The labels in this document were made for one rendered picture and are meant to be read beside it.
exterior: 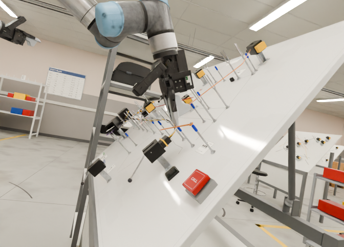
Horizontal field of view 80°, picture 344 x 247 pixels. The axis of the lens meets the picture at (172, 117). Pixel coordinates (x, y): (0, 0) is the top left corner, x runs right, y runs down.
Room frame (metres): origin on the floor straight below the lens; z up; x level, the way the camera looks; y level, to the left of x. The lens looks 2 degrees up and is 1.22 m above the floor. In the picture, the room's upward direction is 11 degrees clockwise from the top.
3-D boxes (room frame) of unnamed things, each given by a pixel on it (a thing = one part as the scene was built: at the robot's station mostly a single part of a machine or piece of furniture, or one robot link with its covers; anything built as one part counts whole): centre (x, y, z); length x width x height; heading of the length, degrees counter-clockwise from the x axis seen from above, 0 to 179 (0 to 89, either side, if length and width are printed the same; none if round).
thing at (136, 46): (1.83, 0.41, 0.93); 0.61 x 0.50 x 1.85; 22
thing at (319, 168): (7.24, -5.34, 0.83); 1.18 x 0.72 x 1.65; 16
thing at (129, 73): (1.72, 0.42, 1.56); 0.30 x 0.23 x 0.19; 114
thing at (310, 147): (4.29, -2.69, 0.83); 1.18 x 0.72 x 1.65; 15
